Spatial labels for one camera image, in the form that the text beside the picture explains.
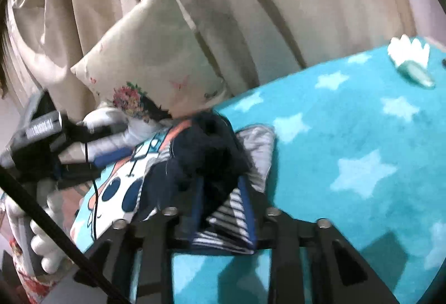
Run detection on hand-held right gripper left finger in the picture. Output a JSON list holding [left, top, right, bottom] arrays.
[[73, 180, 208, 304]]

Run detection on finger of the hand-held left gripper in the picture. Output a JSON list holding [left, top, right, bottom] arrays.
[[55, 157, 130, 190], [64, 120, 129, 148]]

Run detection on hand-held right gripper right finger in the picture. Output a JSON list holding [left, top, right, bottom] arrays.
[[238, 177, 401, 304]]

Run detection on striped and navy pants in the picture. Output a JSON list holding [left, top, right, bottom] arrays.
[[135, 112, 277, 256]]

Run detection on cream floral pillow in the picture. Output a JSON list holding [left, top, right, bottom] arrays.
[[70, 0, 228, 124]]

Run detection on cartoon printed teal blanket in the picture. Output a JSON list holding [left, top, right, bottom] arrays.
[[69, 42, 446, 304]]

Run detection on red floral cloth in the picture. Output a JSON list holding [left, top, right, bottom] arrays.
[[5, 230, 47, 304]]

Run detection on white teal plush toy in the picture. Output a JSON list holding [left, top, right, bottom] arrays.
[[387, 34, 437, 89]]

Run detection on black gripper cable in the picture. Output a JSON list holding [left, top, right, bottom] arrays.
[[84, 141, 98, 240]]

